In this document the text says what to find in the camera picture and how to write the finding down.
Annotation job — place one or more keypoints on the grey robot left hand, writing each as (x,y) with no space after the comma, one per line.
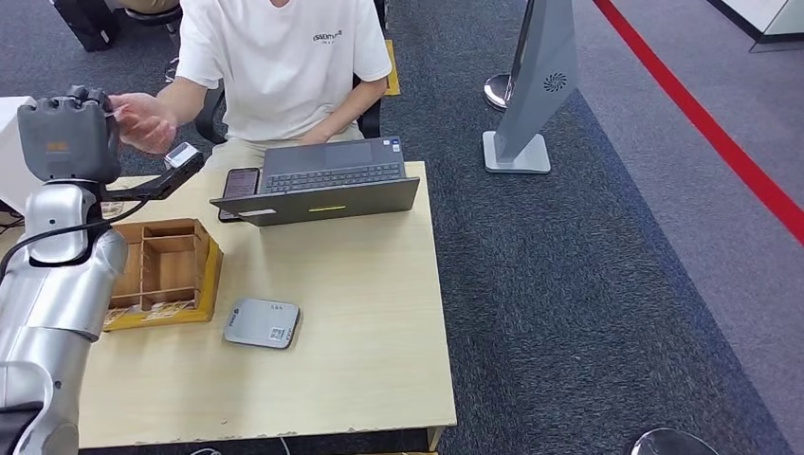
(69,138)

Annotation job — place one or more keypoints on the person's left hand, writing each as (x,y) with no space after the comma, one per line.
(315,135)

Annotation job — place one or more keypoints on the person's right hand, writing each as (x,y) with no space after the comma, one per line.
(147,125)

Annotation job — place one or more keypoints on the person's left forearm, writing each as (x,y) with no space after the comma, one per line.
(352,108)

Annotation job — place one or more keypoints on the person's right forearm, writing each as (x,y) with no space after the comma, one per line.
(185,97)

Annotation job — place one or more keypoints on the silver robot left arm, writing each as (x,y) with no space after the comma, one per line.
(56,295)

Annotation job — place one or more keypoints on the person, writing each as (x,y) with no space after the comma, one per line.
(283,75)

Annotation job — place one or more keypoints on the grey card reader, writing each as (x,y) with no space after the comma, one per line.
(261,323)

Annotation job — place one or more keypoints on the grey laptop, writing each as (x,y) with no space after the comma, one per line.
(320,204)

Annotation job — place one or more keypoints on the black smartphone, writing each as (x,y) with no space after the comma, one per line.
(240,183)

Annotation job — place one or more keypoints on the yellow floor tape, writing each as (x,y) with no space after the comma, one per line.
(392,69)

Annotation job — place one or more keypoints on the black bag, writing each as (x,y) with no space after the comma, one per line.
(85,22)

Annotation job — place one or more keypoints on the wooden compartment box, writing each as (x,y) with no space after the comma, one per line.
(176,270)

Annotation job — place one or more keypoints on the chrome stanchion base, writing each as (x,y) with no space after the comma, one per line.
(672,444)
(496,91)

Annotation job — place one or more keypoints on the grey kiosk stand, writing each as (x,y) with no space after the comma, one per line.
(539,75)

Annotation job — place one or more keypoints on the pale wooden table leg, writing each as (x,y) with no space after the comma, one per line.
(436,439)

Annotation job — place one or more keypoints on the white counter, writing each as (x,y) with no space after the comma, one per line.
(766,16)

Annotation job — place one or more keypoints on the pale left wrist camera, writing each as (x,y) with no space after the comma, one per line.
(182,155)

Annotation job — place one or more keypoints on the black camera bracket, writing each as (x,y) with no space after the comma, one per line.
(163,185)

